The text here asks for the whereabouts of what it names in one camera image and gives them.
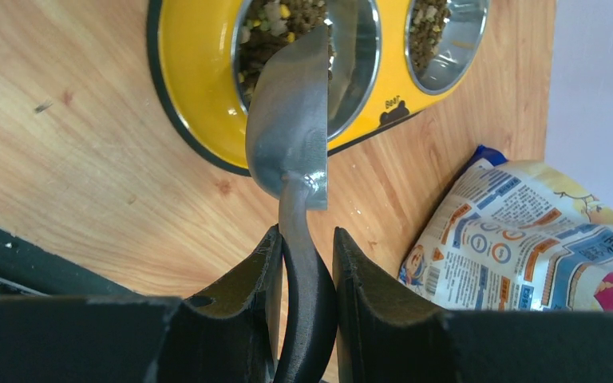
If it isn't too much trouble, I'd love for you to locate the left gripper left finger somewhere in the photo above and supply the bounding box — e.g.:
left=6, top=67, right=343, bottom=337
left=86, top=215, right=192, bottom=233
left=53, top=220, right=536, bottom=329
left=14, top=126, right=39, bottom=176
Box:
left=0, top=227, right=282, bottom=382

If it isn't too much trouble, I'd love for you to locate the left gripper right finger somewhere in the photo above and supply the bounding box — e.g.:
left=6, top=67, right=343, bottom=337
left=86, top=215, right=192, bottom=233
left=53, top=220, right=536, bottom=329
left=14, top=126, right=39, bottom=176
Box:
left=333, top=227, right=613, bottom=382

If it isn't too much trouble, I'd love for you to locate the colourful pet food bag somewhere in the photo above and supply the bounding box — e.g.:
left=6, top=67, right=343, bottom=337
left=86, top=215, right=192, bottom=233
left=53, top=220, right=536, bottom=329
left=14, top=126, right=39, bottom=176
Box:
left=397, top=146, right=613, bottom=311

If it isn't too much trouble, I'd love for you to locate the silver metal scoop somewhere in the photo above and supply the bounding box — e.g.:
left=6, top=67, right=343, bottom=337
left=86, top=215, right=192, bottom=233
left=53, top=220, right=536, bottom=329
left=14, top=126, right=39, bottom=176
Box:
left=245, top=26, right=338, bottom=382

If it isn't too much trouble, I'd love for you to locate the yellow double pet bowl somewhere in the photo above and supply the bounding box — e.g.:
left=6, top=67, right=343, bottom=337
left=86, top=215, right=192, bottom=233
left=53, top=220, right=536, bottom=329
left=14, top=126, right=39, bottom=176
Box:
left=146, top=1, right=490, bottom=176

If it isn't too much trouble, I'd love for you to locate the brown pet food kibble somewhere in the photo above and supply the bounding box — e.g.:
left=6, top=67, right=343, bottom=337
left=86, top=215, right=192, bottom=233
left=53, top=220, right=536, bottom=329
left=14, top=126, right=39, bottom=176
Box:
left=238, top=0, right=452, bottom=102

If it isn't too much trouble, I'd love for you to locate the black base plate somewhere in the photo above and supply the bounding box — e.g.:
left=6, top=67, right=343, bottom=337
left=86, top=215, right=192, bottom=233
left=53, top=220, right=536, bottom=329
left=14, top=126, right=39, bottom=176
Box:
left=0, top=229, right=137, bottom=296

